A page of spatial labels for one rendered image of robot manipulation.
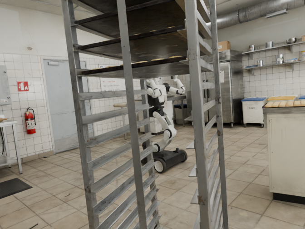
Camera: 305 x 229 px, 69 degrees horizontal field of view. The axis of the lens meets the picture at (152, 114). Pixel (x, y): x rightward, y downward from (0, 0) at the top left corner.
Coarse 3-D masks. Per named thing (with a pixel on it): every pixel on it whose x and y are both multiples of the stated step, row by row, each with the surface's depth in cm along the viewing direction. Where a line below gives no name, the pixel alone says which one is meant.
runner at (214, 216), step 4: (220, 192) 128; (220, 196) 125; (216, 200) 125; (220, 200) 124; (216, 204) 120; (216, 208) 117; (216, 212) 108; (212, 216) 110; (216, 216) 107; (212, 220) 106; (212, 224) 103; (212, 228) 100
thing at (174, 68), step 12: (156, 60) 72; (168, 60) 70; (180, 60) 69; (84, 72) 83; (96, 72) 81; (108, 72) 82; (120, 72) 85; (132, 72) 89; (144, 72) 94; (156, 72) 99; (168, 72) 105; (180, 72) 112
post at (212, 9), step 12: (216, 24) 120; (216, 36) 119; (216, 48) 120; (216, 60) 121; (216, 72) 122; (216, 84) 122; (216, 96) 123; (216, 108) 124; (216, 120) 125; (228, 228) 130
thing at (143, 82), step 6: (144, 84) 139; (144, 96) 140; (144, 102) 140; (144, 114) 141; (144, 126) 142; (150, 138) 143; (150, 144) 143; (150, 156) 143; (150, 174) 145; (150, 186) 146; (156, 210) 147
